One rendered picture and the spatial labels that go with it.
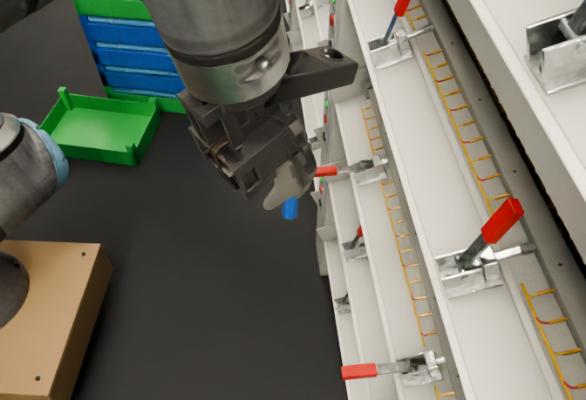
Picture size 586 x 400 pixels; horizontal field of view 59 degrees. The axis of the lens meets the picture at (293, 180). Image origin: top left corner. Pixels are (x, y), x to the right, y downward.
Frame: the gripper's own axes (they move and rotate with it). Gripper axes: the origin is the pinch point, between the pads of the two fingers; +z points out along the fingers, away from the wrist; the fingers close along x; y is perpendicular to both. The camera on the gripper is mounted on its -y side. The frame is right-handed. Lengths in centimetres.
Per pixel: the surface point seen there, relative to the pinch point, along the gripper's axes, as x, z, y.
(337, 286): -3.3, 49.3, -4.7
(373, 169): 2.0, 8.0, -10.9
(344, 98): -12.2, 12.0, -19.0
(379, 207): 5.8, 9.7, -8.0
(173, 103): -83, 63, -12
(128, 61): -91, 48, -9
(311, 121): -42, 55, -32
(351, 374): 18.9, 4.2, 9.7
